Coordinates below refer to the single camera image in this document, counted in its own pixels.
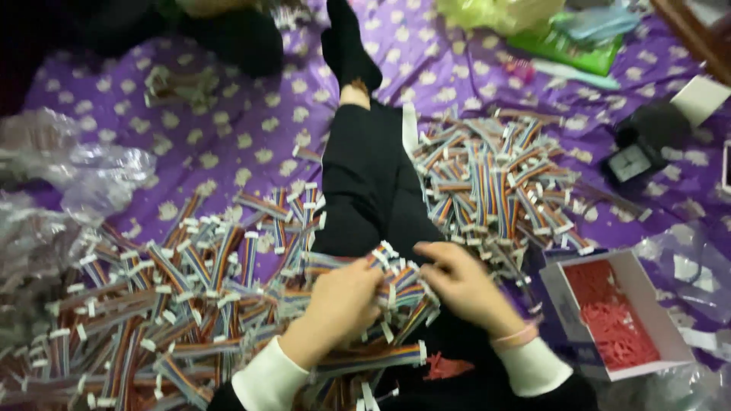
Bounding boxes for person's left hand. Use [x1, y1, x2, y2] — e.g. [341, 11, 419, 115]
[278, 260, 386, 372]

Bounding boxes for person's right hand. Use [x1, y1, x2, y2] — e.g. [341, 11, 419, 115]
[412, 241, 539, 342]

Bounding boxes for rainbow ribbon cable bundle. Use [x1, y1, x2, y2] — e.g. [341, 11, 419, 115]
[302, 240, 442, 366]

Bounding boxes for loose red ties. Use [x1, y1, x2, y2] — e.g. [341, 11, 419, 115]
[424, 351, 476, 382]

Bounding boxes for person's black trouser leg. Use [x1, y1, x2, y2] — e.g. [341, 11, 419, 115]
[311, 100, 515, 411]

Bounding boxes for pink wristband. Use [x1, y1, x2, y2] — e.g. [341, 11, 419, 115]
[490, 322, 540, 350]

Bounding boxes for pile of red ties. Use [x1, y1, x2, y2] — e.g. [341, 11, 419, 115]
[562, 260, 662, 372]

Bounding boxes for white cardboard box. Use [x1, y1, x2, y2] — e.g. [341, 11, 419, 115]
[539, 249, 696, 382]

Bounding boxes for purple patterned bed sheet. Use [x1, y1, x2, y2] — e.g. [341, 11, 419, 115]
[17, 0, 731, 372]

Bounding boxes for small pink item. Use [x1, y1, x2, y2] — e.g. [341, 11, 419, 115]
[503, 57, 536, 85]

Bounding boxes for person's black sock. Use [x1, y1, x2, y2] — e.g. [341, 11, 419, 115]
[320, 0, 384, 94]

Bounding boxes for black device with white face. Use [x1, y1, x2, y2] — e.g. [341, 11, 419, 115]
[602, 102, 692, 185]

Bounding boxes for green packet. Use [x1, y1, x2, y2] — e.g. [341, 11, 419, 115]
[507, 25, 624, 77]

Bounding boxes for yellow-green plastic bag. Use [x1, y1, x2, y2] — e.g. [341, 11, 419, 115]
[437, 0, 567, 36]

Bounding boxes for light blue plastic bag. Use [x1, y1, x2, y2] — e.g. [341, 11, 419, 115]
[551, 5, 643, 43]

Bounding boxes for white card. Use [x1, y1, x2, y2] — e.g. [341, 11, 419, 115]
[669, 74, 731, 127]

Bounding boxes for crumpled clear plastic bag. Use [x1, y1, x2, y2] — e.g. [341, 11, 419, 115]
[0, 107, 158, 343]

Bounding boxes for brown wooden furniture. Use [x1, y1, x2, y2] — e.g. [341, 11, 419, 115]
[650, 0, 731, 88]

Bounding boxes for tidy heap of rainbow cables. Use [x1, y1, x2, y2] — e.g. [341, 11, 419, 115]
[412, 108, 597, 286]

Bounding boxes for large heap of rainbow cables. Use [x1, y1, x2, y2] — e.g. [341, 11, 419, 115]
[0, 182, 435, 411]

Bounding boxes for small pile of cables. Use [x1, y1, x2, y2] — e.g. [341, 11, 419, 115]
[143, 64, 220, 112]

